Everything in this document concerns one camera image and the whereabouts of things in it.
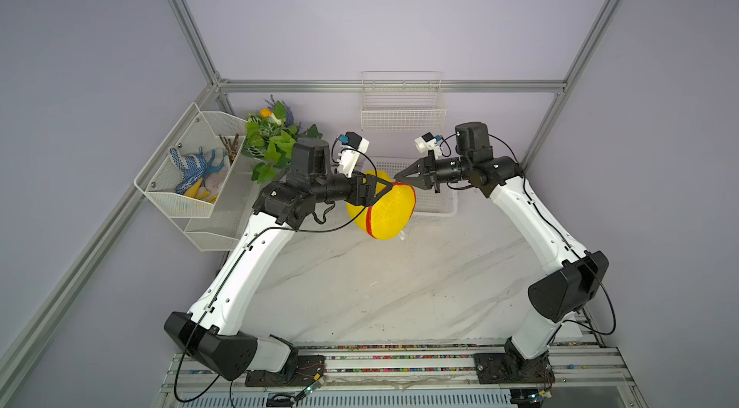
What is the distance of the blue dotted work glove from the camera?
0.71 meters

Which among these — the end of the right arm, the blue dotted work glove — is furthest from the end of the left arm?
the blue dotted work glove

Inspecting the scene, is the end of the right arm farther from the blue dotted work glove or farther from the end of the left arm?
the blue dotted work glove
